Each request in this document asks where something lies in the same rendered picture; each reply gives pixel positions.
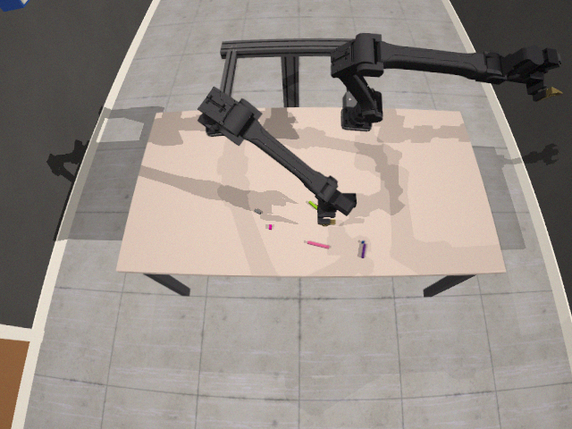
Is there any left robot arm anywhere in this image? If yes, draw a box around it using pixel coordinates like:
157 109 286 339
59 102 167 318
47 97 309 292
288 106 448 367
330 33 561 129

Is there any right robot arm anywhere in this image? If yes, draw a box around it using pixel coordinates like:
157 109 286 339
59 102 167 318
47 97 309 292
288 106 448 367
198 87 357 216

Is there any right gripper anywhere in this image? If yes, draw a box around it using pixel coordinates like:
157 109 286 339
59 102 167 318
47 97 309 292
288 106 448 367
317 200 336 226

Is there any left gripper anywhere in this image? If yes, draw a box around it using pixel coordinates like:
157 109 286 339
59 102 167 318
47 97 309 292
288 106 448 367
526 80 562 102

